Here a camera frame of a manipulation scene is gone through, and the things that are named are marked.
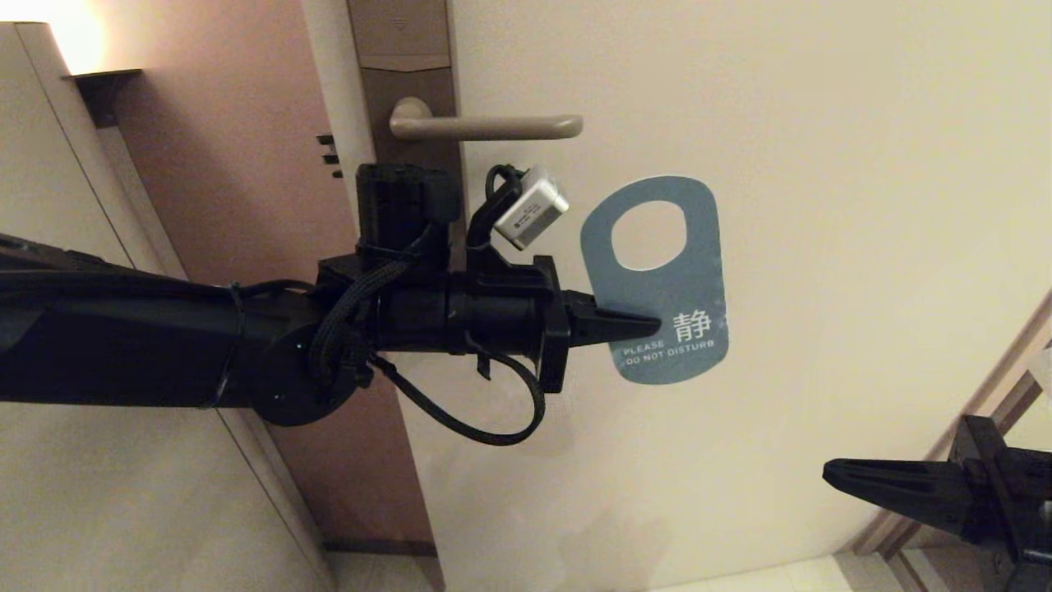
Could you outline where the thick braided left arm cable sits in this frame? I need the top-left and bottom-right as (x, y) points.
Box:
(308, 261), (412, 387)

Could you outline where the white door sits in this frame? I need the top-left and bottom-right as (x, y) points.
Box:
(298, 0), (1052, 592)

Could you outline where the brown metal lock plate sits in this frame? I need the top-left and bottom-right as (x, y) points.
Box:
(345, 0), (468, 272)

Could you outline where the white and blue door hanger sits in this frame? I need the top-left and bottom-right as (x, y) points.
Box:
(580, 175), (730, 386)

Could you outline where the thin braided left camera cable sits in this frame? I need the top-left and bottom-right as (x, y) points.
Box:
(370, 352), (547, 447)

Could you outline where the brown door jamb panel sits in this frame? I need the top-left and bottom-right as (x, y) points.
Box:
(78, 0), (436, 548)

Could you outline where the brown wooden door frame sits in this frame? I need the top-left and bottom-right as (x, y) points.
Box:
(852, 288), (1052, 592)

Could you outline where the beige door handle lever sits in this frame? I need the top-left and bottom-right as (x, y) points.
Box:
(389, 96), (584, 141)

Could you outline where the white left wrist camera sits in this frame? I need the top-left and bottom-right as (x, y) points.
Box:
(493, 166), (570, 252)

